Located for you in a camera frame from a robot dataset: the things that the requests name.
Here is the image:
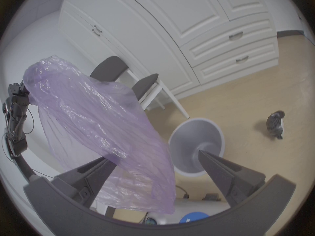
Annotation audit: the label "white wardrobe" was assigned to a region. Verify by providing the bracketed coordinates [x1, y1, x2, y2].
[58, 0, 280, 100]

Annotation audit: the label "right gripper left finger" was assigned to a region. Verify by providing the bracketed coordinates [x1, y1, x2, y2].
[52, 156, 116, 208]

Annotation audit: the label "black cable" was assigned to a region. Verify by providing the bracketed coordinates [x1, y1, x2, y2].
[175, 185, 190, 199]

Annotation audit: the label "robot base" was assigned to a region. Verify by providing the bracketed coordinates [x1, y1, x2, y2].
[141, 210, 212, 226]

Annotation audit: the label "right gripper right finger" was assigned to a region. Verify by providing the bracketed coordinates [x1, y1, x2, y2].
[198, 150, 267, 207]

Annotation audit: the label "white trash bin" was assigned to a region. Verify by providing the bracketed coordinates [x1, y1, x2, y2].
[168, 118, 225, 177]

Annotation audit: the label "purple plastic bag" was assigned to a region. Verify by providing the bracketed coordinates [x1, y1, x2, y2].
[23, 55, 176, 214]

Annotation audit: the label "black plastic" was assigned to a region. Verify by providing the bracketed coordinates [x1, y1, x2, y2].
[266, 110, 285, 140]

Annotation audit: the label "white chair grey cushions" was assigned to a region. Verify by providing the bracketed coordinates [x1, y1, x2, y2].
[90, 56, 190, 118]

